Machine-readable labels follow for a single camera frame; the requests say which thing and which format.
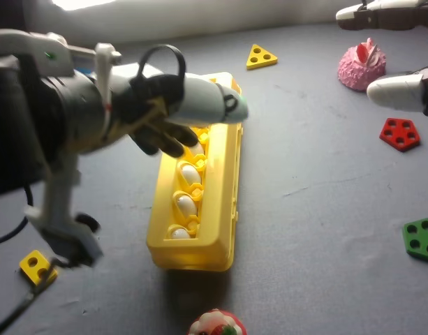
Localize yellow rectangle block two holes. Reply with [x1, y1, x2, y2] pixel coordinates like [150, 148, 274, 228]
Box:
[19, 249, 59, 288]

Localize green pentagon block five holes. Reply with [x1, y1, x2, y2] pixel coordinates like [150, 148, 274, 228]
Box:
[401, 218, 428, 265]

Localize yellow egg carton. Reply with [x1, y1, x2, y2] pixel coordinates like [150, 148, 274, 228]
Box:
[146, 72, 244, 273]

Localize toy cake with strawberry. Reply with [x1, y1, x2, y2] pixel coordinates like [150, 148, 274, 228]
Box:
[185, 308, 249, 335]

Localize red pentagon block five holes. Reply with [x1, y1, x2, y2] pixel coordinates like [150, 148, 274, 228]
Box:
[379, 117, 421, 153]

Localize pink toy cake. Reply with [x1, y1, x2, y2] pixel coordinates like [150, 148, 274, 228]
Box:
[337, 37, 388, 92]

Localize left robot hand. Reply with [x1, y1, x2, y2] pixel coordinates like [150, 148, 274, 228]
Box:
[112, 44, 250, 158]

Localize white cloth backdrop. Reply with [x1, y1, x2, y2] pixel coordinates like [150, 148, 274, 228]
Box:
[24, 0, 428, 45]

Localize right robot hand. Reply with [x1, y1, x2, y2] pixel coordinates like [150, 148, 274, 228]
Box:
[335, 0, 428, 117]

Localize yellow triangle block three holes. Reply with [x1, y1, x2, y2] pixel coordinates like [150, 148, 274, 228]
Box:
[246, 44, 279, 70]

